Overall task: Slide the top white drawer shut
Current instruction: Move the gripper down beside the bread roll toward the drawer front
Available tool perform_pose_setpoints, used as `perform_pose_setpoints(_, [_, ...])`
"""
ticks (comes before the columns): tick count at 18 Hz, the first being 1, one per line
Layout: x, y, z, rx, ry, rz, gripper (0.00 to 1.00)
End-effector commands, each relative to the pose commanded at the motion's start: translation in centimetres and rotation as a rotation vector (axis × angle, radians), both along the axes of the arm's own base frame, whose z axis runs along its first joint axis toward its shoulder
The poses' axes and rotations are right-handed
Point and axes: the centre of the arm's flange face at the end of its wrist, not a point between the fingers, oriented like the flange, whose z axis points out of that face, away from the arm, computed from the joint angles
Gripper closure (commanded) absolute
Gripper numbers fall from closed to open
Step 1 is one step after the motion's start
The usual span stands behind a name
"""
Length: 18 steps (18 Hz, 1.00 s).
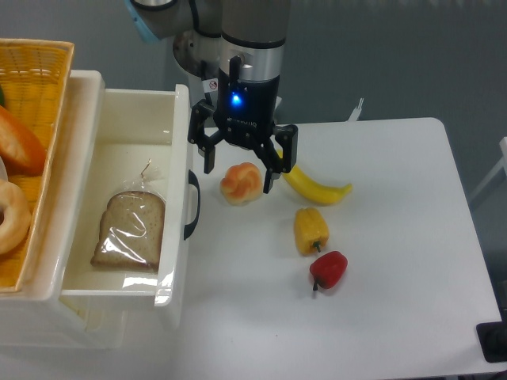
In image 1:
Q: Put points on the yellow banana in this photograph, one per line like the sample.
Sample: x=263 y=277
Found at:
x=314 y=191

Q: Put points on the orange swirl bread roll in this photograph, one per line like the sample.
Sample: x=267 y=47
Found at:
x=241 y=184

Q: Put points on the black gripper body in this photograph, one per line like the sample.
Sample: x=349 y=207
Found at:
x=244 y=111

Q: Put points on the bagged bread slice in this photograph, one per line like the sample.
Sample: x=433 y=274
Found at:
x=131 y=226

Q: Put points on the white drawer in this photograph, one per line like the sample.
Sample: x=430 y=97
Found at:
x=140 y=146

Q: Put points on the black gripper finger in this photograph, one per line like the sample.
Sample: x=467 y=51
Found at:
x=206 y=144
x=277 y=149

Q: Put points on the white chair frame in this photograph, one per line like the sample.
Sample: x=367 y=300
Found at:
x=491 y=181

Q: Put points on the yellow wicker basket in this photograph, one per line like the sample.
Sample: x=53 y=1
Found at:
x=34 y=77

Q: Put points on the black device at edge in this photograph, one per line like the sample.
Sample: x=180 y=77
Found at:
x=492 y=339

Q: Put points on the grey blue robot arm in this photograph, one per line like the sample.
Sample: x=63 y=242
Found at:
x=240 y=44

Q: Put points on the white drawer cabinet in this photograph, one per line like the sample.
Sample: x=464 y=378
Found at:
x=37 y=315

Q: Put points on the yellow bell pepper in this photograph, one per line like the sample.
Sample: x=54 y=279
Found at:
x=311 y=231

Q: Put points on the red bell pepper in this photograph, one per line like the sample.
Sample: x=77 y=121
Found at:
x=328 y=269

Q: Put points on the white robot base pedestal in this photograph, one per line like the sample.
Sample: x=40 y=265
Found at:
x=198 y=57

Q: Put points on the beige bagel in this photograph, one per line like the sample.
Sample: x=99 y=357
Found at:
x=16 y=216

